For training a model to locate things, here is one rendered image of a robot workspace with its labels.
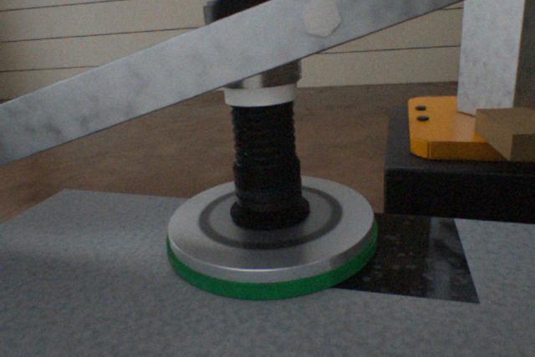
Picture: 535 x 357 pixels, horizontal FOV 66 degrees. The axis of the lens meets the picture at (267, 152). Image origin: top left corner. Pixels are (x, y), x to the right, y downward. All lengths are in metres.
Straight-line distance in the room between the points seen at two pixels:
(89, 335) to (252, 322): 0.13
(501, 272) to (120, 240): 0.38
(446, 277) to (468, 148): 0.57
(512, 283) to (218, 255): 0.25
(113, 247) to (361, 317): 0.27
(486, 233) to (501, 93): 0.63
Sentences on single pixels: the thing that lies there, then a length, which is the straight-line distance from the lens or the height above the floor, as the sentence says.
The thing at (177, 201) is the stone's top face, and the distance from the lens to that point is 0.56.
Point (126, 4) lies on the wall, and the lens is 7.27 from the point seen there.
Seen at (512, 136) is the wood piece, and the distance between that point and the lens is 0.83.
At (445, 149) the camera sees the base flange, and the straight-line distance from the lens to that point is 0.93.
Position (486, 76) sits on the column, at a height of 0.88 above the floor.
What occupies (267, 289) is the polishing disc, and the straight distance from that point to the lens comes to 0.36.
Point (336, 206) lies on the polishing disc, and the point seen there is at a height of 0.85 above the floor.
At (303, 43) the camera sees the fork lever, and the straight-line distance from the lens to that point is 0.33.
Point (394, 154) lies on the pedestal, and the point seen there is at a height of 0.74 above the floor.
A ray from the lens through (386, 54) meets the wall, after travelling 6.41.
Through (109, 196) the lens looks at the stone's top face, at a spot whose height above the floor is 0.83.
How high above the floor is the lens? 1.05
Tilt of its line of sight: 18 degrees down
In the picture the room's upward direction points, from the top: 4 degrees counter-clockwise
